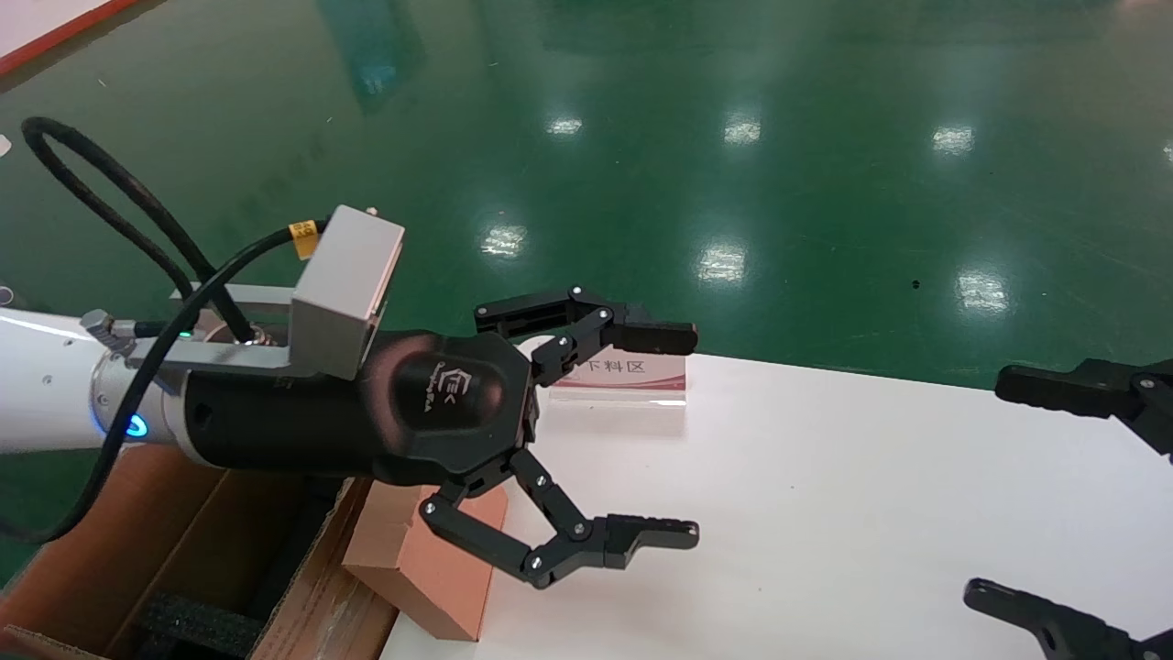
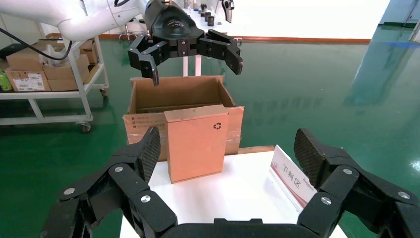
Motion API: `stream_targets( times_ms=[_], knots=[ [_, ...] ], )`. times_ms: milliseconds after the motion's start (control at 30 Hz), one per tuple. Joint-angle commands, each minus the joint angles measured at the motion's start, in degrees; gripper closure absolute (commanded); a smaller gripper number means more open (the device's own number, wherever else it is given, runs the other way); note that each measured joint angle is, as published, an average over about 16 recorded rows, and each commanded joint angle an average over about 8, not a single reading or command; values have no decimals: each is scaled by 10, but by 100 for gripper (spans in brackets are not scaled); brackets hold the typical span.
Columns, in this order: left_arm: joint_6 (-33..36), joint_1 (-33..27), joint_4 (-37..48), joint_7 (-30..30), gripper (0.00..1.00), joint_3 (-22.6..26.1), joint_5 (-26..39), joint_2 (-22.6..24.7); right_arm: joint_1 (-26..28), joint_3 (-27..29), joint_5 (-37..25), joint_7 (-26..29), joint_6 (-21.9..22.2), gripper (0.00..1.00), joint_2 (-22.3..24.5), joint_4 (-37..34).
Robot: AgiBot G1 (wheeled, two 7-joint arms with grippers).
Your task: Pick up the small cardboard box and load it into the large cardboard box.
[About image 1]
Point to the acrylic sign with red print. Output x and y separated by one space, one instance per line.
641 371

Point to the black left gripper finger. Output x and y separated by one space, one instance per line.
660 337
632 536

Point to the large cardboard box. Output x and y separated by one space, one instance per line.
119 532

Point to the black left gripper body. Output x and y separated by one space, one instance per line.
302 422

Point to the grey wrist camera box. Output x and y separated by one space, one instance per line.
344 284

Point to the black foam padding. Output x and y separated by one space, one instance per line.
197 628

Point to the small cardboard box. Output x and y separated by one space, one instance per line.
431 587

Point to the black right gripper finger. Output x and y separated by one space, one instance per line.
1100 390
1072 632

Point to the silver camera mount bracket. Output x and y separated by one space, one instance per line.
266 295

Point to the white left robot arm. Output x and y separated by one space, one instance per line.
46 385

